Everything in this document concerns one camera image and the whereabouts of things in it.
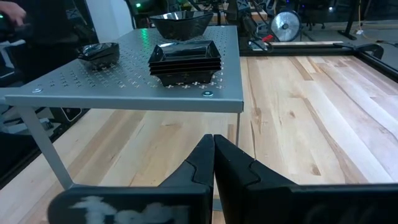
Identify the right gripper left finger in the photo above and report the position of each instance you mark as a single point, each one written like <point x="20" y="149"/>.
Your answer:
<point x="199" y="168"/>

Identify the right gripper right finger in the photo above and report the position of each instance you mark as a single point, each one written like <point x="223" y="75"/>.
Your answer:
<point x="236" y="174"/>

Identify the small black square dish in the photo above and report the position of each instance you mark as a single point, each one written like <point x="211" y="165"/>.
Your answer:
<point x="185" y="51"/>
<point x="186" y="66"/>
<point x="186" y="79"/>

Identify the black square flared bowl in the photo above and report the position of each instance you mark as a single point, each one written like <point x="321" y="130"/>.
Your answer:
<point x="182" y="29"/>

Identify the black leaf-shaped mini plate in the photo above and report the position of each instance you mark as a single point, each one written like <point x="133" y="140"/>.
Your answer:
<point x="99" y="51"/>

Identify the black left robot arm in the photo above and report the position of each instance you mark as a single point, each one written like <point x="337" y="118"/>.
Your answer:
<point x="250" y="28"/>

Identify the grey perforated metal shelf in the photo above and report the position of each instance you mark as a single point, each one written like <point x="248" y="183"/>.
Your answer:
<point x="124" y="77"/>

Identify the silver circular saw blade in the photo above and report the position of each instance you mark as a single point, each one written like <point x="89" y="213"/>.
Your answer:
<point x="285" y="26"/>

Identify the black desk leg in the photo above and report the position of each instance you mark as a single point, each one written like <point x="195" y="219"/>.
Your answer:
<point x="351" y="15"/>

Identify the person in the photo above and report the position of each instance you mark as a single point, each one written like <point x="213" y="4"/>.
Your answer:
<point x="46" y="25"/>

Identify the person's hand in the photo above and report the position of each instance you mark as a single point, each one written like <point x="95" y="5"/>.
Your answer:
<point x="12" y="12"/>

